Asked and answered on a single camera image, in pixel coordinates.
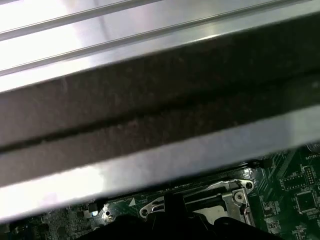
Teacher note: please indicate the green motherboard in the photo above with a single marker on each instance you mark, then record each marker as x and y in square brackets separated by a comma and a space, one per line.
[275, 212]

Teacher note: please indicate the CPU socket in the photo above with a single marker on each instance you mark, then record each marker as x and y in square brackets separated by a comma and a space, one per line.
[150, 208]

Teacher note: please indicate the black open PC case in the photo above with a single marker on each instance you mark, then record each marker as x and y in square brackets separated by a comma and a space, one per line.
[150, 100]

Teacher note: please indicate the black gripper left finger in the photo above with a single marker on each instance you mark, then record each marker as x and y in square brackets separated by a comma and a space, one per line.
[169, 205]

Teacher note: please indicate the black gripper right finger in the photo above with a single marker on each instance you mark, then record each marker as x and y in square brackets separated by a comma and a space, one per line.
[180, 207]

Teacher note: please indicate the metal socket cover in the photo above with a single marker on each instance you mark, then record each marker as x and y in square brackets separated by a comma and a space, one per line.
[243, 212]

